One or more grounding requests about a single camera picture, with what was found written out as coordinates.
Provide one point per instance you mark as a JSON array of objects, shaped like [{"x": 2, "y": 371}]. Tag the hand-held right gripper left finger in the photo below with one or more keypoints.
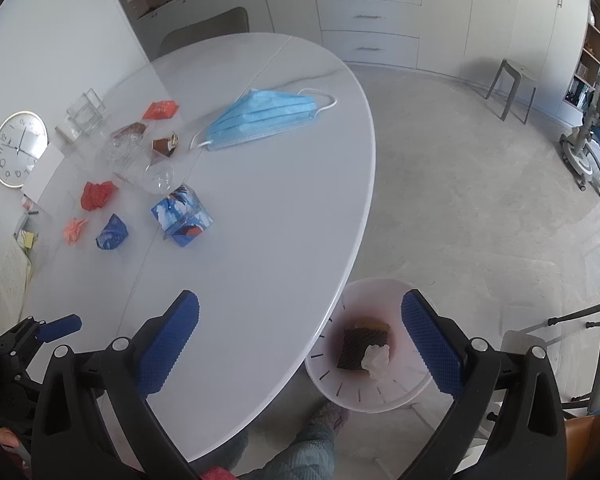
[{"x": 167, "y": 345}]

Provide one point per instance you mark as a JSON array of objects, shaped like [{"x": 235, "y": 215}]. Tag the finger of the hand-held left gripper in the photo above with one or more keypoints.
[{"x": 60, "y": 327}]

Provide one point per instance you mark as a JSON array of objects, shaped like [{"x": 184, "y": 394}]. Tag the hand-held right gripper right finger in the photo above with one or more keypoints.
[{"x": 430, "y": 345}]

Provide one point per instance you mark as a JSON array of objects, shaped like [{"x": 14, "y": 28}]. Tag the white round bin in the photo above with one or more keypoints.
[{"x": 365, "y": 300}]

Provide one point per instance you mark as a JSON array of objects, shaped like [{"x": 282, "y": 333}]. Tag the blue wrapper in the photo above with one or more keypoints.
[{"x": 112, "y": 232}]

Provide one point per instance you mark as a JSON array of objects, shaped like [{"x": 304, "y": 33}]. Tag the blue printed carton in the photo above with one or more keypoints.
[{"x": 177, "y": 210}]

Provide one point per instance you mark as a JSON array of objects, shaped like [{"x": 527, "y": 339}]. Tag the red paper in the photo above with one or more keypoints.
[{"x": 96, "y": 195}]

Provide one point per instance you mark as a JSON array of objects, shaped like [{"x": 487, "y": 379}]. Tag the clear plastic bottle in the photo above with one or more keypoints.
[{"x": 140, "y": 165}]

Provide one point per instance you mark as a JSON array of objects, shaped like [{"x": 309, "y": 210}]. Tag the small brown torn wrapper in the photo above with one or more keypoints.
[{"x": 161, "y": 146}]

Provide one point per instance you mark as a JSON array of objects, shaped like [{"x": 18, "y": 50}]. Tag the brown foil wrapper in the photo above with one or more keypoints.
[{"x": 130, "y": 130}]

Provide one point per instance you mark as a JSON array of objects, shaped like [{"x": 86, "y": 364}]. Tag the white crumpled tissue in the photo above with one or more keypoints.
[{"x": 377, "y": 360}]

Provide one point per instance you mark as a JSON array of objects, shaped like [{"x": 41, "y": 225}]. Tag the white plastic stool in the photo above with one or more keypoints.
[{"x": 425, "y": 412}]

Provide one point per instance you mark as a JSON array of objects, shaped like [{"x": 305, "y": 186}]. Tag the white paper sheet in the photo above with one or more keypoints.
[{"x": 10, "y": 280}]

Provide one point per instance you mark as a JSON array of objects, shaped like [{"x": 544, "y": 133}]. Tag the yellow scouring sponge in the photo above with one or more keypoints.
[{"x": 352, "y": 347}]

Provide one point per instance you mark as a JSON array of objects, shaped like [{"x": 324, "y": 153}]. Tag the yellow sticky notes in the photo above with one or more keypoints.
[{"x": 27, "y": 239}]

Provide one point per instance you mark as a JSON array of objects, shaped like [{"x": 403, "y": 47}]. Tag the grey knitted slipper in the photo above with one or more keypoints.
[{"x": 330, "y": 415}]

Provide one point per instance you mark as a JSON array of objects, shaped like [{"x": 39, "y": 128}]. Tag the white card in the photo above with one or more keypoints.
[{"x": 42, "y": 172}]

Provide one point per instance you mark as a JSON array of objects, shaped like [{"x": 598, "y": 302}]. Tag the person's right leg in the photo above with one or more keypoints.
[{"x": 300, "y": 455}]

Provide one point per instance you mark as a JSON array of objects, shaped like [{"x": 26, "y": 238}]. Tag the orange chair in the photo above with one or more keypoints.
[{"x": 587, "y": 440}]

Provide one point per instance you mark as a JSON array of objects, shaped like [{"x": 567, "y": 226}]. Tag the clear acrylic holder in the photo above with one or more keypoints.
[{"x": 85, "y": 110}]

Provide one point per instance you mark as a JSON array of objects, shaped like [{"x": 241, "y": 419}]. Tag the red snack packet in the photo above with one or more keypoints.
[{"x": 160, "y": 109}]

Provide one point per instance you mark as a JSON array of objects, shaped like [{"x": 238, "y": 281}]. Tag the blue face mask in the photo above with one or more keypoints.
[{"x": 260, "y": 117}]

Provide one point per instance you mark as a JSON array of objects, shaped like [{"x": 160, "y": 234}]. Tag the teal grey study chair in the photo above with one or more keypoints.
[{"x": 592, "y": 140}]

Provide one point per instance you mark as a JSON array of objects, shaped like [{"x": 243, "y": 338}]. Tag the grey plastic stool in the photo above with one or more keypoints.
[{"x": 517, "y": 67}]

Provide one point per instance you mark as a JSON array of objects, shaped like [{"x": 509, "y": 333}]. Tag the wooden bookshelf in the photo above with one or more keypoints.
[{"x": 587, "y": 60}]

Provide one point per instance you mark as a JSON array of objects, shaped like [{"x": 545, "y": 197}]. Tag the white drawer cabinet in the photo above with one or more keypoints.
[{"x": 370, "y": 15}]

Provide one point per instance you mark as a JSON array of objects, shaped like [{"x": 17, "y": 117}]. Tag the white tall cupboard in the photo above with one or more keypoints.
[{"x": 520, "y": 10}]

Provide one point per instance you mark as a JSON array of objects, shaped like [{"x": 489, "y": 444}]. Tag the round white wall clock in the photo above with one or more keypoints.
[{"x": 17, "y": 150}]

